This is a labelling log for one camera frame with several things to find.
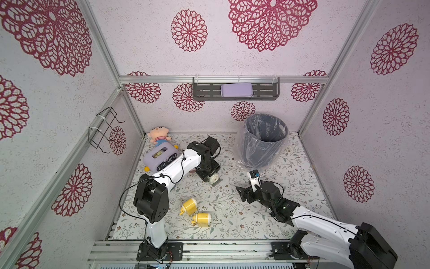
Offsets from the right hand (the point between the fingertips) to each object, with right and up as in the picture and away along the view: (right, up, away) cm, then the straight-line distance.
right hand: (241, 183), depth 82 cm
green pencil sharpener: (-13, +2, -1) cm, 14 cm away
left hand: (-13, +4, +2) cm, 14 cm away
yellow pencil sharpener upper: (-25, -10, -3) cm, 28 cm away
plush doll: (-51, +26, +30) cm, 64 cm away
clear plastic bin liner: (0, +15, +12) cm, 20 cm away
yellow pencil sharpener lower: (-19, -15, -6) cm, 25 cm away
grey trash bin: (+16, +24, +14) cm, 32 cm away
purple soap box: (-1, +49, +8) cm, 50 cm away
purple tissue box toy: (-47, +13, +15) cm, 51 cm away
